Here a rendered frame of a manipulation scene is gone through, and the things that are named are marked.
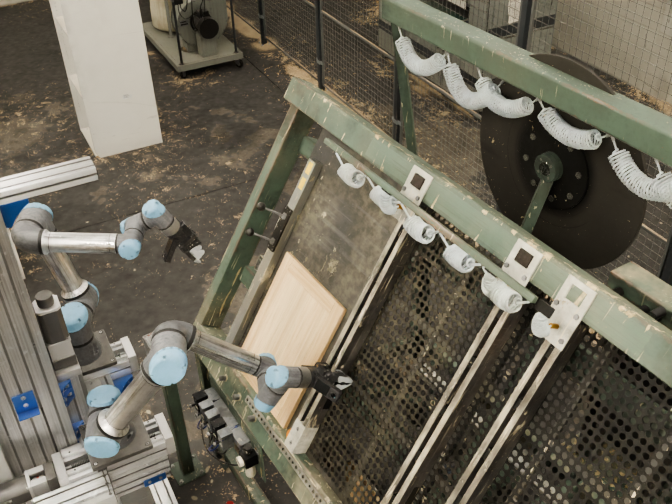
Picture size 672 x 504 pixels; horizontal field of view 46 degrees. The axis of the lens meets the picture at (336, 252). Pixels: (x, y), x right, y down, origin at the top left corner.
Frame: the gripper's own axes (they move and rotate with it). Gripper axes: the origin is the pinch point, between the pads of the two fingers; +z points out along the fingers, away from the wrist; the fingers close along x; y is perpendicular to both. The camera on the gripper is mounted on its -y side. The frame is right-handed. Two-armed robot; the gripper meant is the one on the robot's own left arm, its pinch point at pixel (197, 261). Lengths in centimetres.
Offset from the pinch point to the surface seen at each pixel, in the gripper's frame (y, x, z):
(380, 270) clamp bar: 54, -67, 1
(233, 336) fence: -10.1, -10.9, 36.2
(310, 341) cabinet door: 17, -50, 27
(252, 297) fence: 7.5, -10.2, 25.8
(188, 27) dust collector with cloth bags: 82, 497, 152
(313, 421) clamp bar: 0, -74, 35
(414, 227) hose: 70, -85, -23
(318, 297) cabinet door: 30, -42, 18
